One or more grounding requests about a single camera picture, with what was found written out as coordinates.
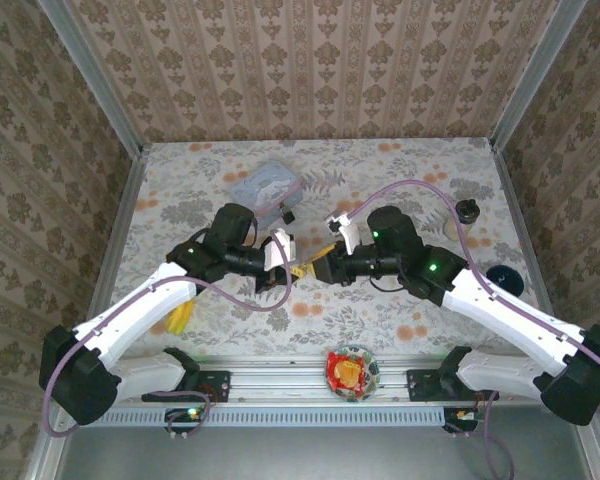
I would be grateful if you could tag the jar with black lid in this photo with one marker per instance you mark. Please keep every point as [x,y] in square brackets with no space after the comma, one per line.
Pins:
[466,210]

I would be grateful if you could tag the aluminium mounting rail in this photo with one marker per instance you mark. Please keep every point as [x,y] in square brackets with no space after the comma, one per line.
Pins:
[280,380]

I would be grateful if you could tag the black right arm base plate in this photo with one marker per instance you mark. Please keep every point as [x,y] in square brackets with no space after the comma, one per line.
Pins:
[420,387]

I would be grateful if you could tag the aluminium side rail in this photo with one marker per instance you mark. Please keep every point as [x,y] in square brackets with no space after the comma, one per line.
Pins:
[125,215]
[515,200]

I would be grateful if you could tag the red yellow snack packet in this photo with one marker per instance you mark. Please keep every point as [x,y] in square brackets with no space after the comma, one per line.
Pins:
[347,372]

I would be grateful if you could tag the dark blue cup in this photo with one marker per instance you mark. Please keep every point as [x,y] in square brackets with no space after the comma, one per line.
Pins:
[505,280]

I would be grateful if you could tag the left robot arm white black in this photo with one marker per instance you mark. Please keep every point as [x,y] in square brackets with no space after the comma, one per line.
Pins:
[130,310]

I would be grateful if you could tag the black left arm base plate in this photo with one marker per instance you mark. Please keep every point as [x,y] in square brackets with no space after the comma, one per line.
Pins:
[220,385]

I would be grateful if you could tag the small black padlock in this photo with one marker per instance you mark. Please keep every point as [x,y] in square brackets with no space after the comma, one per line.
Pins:
[288,216]

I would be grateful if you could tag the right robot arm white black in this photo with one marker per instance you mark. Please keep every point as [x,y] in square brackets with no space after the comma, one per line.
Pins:
[505,310]

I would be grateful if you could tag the aluminium corner post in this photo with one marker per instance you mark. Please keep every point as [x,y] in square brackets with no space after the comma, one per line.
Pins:
[535,75]
[90,75]

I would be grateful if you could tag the patterned ceramic bowl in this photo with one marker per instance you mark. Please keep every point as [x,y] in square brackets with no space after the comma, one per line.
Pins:
[372,372]

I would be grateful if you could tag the small control board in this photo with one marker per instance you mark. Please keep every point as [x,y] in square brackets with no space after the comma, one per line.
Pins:
[180,415]
[460,417]

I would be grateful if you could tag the yellow toy banana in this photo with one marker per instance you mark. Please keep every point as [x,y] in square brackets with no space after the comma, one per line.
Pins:
[180,317]

